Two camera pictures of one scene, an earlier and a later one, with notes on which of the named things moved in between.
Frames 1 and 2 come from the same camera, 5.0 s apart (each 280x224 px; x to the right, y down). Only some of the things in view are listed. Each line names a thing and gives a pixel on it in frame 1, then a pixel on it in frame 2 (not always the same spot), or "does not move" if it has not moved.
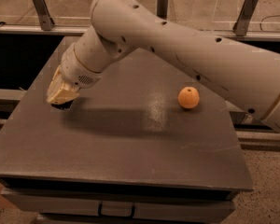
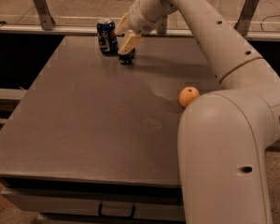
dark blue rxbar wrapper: x=63 y=105 -> x=127 y=58
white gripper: x=75 y=69 -> x=135 y=19
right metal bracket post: x=240 y=28 does not move
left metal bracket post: x=46 y=20 does not move
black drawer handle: x=117 y=217 does not move
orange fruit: x=189 y=97 does not move
